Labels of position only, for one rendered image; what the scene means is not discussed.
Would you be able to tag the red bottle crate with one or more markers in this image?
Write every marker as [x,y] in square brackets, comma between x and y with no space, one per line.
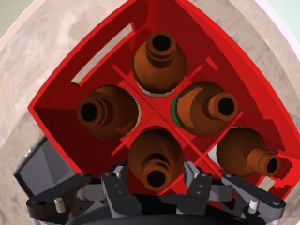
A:
[207,47]

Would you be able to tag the grey rectangular tray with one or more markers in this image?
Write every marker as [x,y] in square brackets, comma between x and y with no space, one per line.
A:
[42,169]

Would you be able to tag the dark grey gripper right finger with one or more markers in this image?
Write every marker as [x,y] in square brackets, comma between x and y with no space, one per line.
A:
[258,206]

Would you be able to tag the brown glass bottle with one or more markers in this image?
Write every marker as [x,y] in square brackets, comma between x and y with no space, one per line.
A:
[150,155]
[109,112]
[242,151]
[199,113]
[159,65]

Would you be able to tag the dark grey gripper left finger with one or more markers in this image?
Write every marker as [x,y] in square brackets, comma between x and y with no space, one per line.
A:
[53,206]

